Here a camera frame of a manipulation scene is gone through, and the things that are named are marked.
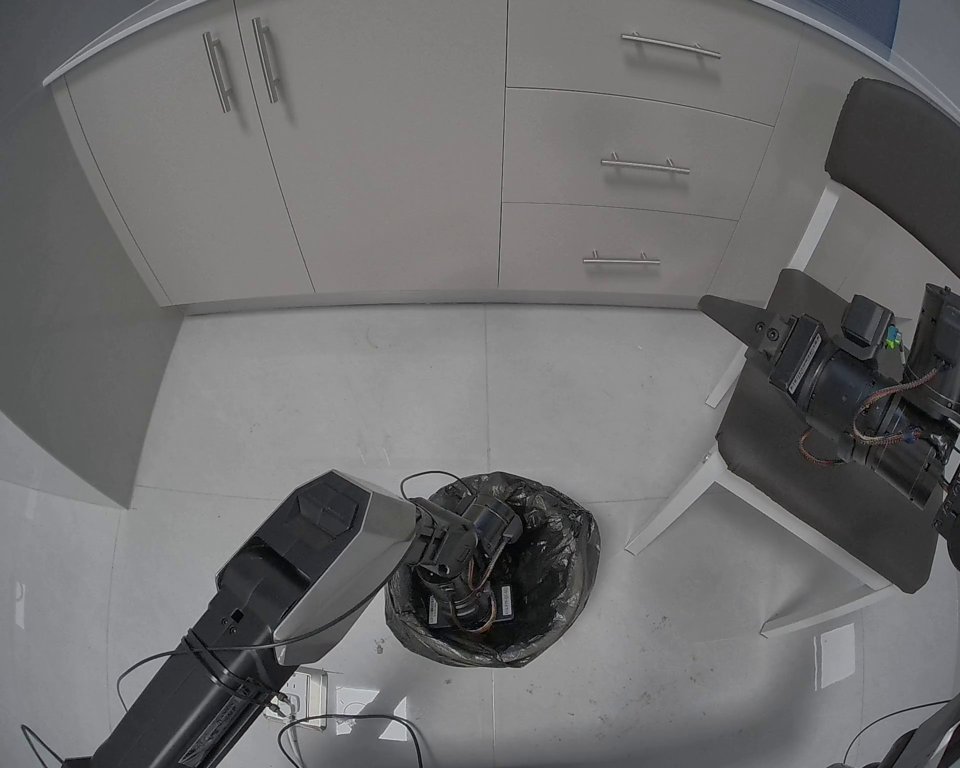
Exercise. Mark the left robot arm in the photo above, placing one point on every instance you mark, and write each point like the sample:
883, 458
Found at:
300, 570

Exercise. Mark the white cabinet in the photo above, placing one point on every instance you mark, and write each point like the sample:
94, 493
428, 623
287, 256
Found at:
375, 187

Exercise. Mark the black plastic bag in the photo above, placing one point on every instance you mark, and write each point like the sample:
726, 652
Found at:
555, 540

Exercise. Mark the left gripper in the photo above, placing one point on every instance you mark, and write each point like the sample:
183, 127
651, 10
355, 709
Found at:
472, 611

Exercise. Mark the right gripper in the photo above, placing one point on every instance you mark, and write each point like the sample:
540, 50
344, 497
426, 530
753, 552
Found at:
832, 390

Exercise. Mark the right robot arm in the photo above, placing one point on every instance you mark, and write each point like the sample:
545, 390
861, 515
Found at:
900, 465

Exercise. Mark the white chair dark grey seat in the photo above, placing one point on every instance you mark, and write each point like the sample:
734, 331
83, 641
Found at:
885, 142

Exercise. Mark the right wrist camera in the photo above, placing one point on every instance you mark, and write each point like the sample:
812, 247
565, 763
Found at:
862, 322

